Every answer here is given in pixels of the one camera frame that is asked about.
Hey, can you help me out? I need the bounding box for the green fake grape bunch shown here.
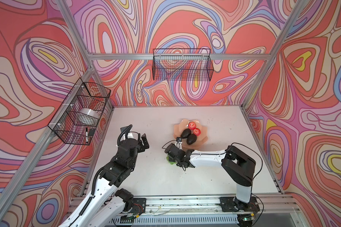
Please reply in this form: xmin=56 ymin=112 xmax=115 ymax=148
xmin=166 ymin=157 xmax=176 ymax=165

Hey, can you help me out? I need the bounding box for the dark fake avocado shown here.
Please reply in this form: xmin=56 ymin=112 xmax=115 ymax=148
xmin=180 ymin=128 xmax=192 ymax=139
xmin=186 ymin=133 xmax=198 ymax=145

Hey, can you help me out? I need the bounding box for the red fake apple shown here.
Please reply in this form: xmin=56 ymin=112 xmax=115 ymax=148
xmin=188 ymin=122 xmax=197 ymax=131
xmin=193 ymin=128 xmax=201 ymax=136

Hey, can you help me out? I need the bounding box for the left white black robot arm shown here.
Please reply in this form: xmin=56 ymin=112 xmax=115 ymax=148
xmin=61 ymin=124 xmax=149 ymax=227

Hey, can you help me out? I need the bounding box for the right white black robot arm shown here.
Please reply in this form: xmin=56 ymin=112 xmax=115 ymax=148
xmin=164 ymin=143 xmax=256 ymax=211

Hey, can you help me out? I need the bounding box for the pink faceted fruit bowl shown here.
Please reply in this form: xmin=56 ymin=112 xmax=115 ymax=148
xmin=173 ymin=119 xmax=208 ymax=149

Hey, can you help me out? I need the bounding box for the silver tape roll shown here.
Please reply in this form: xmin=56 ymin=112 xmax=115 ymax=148
xmin=80 ymin=108 xmax=100 ymax=119

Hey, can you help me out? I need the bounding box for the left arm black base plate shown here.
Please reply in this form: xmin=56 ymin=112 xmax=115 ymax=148
xmin=121 ymin=197 xmax=146 ymax=215

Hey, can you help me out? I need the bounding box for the black wire basket left wall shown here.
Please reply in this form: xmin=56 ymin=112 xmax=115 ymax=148
xmin=48 ymin=79 xmax=111 ymax=146

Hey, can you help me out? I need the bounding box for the black wire basket wall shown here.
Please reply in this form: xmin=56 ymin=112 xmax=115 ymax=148
xmin=152 ymin=47 xmax=214 ymax=81
xmin=48 ymin=79 xmax=111 ymax=146

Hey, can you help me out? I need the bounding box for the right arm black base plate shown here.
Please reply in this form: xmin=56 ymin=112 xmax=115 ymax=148
xmin=220 ymin=196 xmax=260 ymax=213

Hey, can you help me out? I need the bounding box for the black wire basket back wall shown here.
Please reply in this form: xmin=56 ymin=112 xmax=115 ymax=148
xmin=152 ymin=47 xmax=214 ymax=81

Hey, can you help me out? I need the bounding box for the aluminium front rail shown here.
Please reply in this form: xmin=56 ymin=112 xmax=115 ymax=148
xmin=65 ymin=194 xmax=302 ymax=216

